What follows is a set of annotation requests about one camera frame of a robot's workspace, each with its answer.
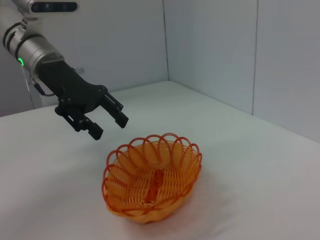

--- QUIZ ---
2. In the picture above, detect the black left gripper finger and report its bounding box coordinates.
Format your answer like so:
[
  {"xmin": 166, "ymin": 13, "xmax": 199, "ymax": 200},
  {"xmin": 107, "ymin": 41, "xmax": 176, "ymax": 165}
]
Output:
[
  {"xmin": 61, "ymin": 109, "xmax": 104, "ymax": 142},
  {"xmin": 100, "ymin": 92, "xmax": 130, "ymax": 129}
]

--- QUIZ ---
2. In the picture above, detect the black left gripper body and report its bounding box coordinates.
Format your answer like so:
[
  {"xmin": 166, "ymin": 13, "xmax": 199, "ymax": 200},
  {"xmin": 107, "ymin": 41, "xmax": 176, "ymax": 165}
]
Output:
[{"xmin": 36, "ymin": 59, "xmax": 110, "ymax": 116}]

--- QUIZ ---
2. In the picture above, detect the orange woven plastic basket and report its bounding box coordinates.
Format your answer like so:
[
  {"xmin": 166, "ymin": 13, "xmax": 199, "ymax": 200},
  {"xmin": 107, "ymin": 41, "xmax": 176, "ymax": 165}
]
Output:
[{"xmin": 101, "ymin": 132, "xmax": 203, "ymax": 224}]

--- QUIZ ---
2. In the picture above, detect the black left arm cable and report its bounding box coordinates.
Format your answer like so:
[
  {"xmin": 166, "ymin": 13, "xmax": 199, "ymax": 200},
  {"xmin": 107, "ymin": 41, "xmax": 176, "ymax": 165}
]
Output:
[{"xmin": 31, "ymin": 79, "xmax": 61, "ymax": 98}]

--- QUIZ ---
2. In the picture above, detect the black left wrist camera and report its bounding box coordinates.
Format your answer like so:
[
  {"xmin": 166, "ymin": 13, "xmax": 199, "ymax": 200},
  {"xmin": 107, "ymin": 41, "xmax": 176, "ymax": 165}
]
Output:
[{"xmin": 29, "ymin": 0, "xmax": 79, "ymax": 15}]

